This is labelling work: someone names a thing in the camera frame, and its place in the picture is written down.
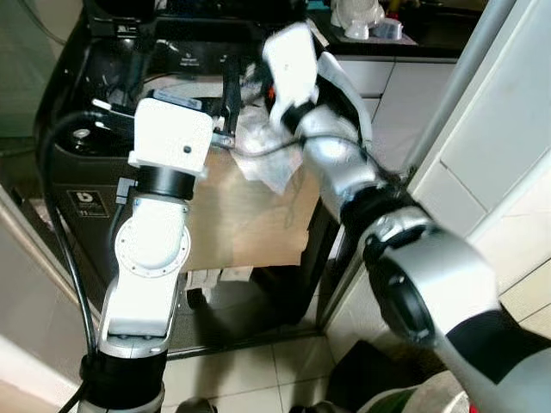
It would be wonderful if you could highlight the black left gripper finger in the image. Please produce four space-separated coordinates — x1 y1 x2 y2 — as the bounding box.
211 67 245 149

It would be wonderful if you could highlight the white washer label sticker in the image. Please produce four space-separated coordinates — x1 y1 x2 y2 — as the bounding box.
220 267 252 285
185 268 218 291

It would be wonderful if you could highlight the white drawer cabinet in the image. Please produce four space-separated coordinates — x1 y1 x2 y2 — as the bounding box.
331 56 461 173

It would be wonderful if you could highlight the clear plastic container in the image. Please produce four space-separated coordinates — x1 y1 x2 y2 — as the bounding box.
370 22 406 44

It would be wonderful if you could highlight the dark robot foot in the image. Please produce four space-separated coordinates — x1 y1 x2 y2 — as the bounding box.
175 396 218 413
308 398 347 413

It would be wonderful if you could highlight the dark robot left foot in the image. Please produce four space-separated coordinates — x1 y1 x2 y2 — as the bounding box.
175 396 218 413

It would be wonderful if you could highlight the black countertop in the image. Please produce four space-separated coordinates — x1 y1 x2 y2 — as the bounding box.
306 4 487 61

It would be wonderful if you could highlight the black washing machine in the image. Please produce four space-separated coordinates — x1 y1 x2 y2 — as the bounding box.
34 0 384 341

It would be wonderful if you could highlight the white garment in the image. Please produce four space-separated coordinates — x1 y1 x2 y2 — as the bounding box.
234 103 304 194

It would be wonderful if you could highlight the wood-grain board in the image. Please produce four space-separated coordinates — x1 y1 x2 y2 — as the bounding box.
183 142 324 272

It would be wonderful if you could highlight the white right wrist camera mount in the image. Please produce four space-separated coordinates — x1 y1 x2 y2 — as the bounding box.
261 23 321 104

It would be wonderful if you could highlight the white green-printed laundry bag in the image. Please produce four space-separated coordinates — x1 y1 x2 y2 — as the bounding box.
366 379 473 413

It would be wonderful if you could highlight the dark robot right foot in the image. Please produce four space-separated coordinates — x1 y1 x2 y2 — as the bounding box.
308 398 347 413

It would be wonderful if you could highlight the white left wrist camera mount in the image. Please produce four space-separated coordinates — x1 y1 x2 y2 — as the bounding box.
127 96 216 179

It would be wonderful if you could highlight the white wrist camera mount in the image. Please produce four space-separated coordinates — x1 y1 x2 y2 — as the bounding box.
127 96 216 179
261 23 321 104

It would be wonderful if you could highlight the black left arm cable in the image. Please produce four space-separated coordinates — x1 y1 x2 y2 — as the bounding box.
39 108 100 413

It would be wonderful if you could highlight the white kitchen appliance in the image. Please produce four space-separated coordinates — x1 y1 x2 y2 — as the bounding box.
331 0 386 41

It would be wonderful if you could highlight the black low stand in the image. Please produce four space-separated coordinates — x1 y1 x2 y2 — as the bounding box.
330 340 423 410

